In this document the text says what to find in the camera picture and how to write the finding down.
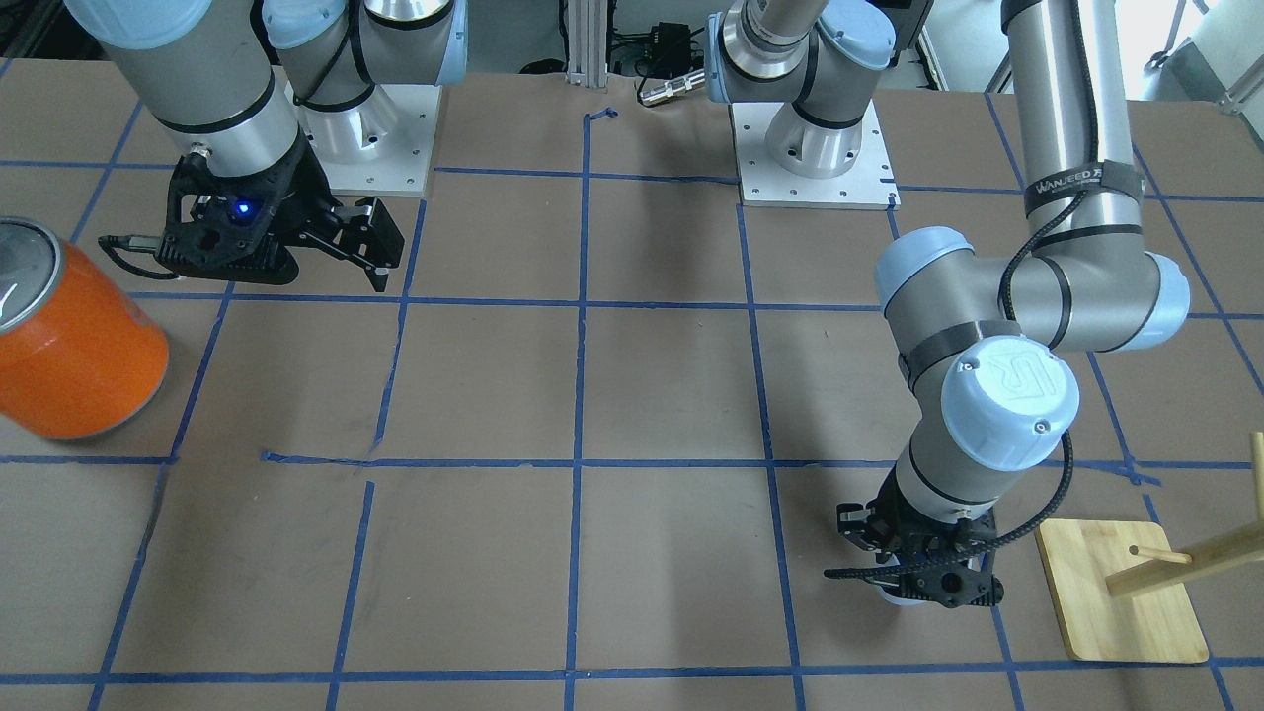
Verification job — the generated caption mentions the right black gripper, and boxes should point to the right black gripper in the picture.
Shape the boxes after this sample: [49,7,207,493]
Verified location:
[241,133,404,294]

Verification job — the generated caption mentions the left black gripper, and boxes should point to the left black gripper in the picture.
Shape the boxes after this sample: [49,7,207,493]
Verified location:
[823,464,999,586]

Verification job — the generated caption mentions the white cup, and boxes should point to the white cup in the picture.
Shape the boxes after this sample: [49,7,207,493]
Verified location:
[873,584,927,607]

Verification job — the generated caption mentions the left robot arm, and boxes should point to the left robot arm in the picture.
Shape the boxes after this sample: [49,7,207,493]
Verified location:
[825,1,1189,606]

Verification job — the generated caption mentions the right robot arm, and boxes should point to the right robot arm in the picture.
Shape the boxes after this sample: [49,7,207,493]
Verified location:
[66,1,468,294]

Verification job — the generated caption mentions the wooden mug stand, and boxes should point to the wooden mug stand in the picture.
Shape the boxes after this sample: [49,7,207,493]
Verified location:
[1035,431,1261,665]

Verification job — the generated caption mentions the orange canister with grey lid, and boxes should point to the orange canister with grey lid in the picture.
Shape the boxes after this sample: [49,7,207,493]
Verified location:
[1,216,169,440]

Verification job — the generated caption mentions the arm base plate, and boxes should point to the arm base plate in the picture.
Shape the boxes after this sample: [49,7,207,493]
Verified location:
[731,102,902,210]
[295,80,442,197]

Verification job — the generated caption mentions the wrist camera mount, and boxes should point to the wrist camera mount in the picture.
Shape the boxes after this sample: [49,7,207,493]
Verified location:
[99,147,300,286]

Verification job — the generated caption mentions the aluminium frame post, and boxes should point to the aluminium frame post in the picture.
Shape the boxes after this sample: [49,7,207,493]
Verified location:
[564,0,612,94]

